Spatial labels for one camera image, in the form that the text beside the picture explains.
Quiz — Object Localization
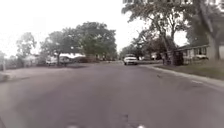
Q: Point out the white car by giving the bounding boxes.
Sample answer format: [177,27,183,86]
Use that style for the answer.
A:
[123,53,139,66]

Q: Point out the broad round tree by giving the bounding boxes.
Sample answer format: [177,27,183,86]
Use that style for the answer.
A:
[73,21,118,62]

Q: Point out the grey asphalt road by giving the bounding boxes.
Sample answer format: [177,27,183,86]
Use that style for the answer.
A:
[0,61,224,128]

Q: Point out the medium leafy tree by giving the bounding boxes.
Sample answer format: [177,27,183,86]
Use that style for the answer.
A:
[39,29,78,66]

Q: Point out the pale parked vehicle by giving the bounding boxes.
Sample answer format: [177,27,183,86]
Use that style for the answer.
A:
[45,55,61,66]

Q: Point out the dark bins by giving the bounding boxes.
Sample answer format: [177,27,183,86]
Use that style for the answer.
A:
[159,49,185,66]

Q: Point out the large spreading tree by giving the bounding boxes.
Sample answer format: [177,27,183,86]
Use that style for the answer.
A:
[120,0,196,66]

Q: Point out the long low house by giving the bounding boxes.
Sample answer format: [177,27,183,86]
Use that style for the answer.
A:
[176,43,224,63]

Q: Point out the concrete kerb strip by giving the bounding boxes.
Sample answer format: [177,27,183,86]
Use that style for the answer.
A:
[141,63,224,90]

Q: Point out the slender pale tree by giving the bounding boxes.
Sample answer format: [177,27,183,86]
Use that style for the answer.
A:
[15,31,38,68]

